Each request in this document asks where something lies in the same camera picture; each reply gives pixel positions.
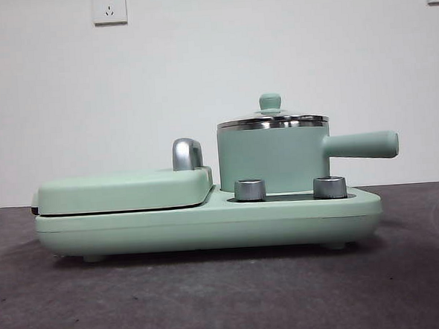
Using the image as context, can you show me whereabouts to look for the green breakfast maker base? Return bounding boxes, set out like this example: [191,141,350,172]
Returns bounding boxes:
[33,174,385,266]

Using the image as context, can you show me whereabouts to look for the chrome cover handle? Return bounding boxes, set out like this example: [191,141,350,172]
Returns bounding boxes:
[170,136,205,172]

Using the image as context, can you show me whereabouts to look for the green pot with handle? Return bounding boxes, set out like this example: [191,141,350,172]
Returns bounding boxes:
[215,115,402,197]

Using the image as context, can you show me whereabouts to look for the glass lid with green knob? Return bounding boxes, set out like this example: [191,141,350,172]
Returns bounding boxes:
[214,89,330,132]

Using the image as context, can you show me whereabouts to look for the silver control knob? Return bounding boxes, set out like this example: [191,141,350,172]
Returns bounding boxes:
[312,174,348,199]
[233,177,267,202]

